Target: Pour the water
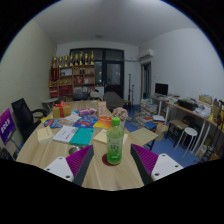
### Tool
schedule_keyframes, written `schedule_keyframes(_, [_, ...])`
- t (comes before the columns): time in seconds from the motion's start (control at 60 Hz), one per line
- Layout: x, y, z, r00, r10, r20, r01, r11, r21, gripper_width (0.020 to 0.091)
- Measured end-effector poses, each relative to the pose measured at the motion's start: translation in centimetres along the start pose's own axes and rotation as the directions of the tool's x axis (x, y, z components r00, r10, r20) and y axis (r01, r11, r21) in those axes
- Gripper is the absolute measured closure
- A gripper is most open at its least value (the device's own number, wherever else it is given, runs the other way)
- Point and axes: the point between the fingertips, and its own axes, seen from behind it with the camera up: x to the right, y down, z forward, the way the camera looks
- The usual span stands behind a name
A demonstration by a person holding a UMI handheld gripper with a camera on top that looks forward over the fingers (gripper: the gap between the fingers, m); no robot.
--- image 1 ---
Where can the blue picture book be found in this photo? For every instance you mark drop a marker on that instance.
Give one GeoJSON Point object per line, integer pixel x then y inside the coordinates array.
{"type": "Point", "coordinates": [85, 122]}

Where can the wooden stool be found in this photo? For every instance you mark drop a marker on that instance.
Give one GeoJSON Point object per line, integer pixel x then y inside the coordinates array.
{"type": "Point", "coordinates": [177, 124]}

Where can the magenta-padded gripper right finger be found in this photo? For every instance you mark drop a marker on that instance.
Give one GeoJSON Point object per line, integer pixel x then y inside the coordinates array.
{"type": "Point", "coordinates": [165, 165]}

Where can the black computer monitor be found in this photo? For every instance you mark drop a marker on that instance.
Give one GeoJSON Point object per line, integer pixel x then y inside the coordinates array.
{"type": "Point", "coordinates": [161, 89]}

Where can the wooden shelf unit with trophies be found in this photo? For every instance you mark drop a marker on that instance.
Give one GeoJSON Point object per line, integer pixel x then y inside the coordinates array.
{"type": "Point", "coordinates": [71, 78]}

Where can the pink box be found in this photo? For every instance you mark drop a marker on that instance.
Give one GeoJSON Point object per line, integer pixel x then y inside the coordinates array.
{"type": "Point", "coordinates": [87, 112]}

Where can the white booklet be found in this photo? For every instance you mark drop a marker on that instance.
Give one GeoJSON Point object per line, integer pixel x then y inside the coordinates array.
{"type": "Point", "coordinates": [65, 134]}

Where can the green tea bottle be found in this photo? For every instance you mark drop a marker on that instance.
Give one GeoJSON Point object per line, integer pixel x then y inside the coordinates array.
{"type": "Point", "coordinates": [115, 146]}

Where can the black printer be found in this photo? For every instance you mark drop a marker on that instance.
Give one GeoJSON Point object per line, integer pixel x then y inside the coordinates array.
{"type": "Point", "coordinates": [187, 104]}

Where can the small wooden side table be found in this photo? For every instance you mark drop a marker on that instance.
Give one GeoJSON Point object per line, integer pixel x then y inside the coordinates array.
{"type": "Point", "coordinates": [143, 136]}

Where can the orange book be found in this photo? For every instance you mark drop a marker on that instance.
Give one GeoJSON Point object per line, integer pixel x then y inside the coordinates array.
{"type": "Point", "coordinates": [102, 122]}

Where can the grey armchair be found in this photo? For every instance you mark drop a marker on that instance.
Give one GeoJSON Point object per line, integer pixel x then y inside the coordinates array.
{"type": "Point", "coordinates": [114, 100]}

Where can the cream notepad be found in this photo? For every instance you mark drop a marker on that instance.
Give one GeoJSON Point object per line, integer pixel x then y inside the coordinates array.
{"type": "Point", "coordinates": [45, 134]}

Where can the black framed glass door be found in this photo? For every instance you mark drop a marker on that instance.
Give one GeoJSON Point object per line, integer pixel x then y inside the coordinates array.
{"type": "Point", "coordinates": [110, 71]}

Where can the black office chair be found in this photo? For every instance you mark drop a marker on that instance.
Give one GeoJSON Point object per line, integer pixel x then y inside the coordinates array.
{"type": "Point", "coordinates": [23, 115]}

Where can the purple sign board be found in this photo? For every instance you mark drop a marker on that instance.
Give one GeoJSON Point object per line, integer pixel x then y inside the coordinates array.
{"type": "Point", "coordinates": [6, 126]}

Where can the cardboard box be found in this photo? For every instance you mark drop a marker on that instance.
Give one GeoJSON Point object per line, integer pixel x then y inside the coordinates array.
{"type": "Point", "coordinates": [205, 100]}

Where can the colourful picture book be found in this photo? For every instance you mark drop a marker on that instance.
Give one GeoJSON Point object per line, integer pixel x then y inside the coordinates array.
{"type": "Point", "coordinates": [52, 123]}

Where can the brown standing card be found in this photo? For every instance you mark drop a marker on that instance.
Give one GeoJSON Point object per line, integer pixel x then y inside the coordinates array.
{"type": "Point", "coordinates": [102, 108]}

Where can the beige envelope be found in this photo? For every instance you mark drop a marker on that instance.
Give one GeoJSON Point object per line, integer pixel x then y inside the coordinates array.
{"type": "Point", "coordinates": [100, 136]}

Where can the pink flowers in white pot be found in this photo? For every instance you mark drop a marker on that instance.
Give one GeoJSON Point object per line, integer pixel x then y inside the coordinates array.
{"type": "Point", "coordinates": [120, 114]}

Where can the teal book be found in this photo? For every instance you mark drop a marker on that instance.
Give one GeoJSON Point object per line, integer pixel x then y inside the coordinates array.
{"type": "Point", "coordinates": [81, 136]}

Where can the stack of books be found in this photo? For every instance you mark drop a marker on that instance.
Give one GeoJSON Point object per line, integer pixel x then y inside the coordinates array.
{"type": "Point", "coordinates": [148, 107]}

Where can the white round stool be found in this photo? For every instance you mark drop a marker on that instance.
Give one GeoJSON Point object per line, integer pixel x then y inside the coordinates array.
{"type": "Point", "coordinates": [188, 131]}

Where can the yellow gift box red ribbon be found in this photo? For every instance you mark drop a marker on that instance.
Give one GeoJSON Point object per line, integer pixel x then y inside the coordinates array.
{"type": "Point", "coordinates": [61, 110]}

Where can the wooden desk with white legs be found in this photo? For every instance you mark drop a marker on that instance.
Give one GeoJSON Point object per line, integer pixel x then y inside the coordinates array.
{"type": "Point", "coordinates": [190, 111]}

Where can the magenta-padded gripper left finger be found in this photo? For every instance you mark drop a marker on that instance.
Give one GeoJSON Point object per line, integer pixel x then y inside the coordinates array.
{"type": "Point", "coordinates": [58, 168]}

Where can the white wall air conditioner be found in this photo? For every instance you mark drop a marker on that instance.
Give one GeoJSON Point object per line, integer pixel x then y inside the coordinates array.
{"type": "Point", "coordinates": [146, 54]}

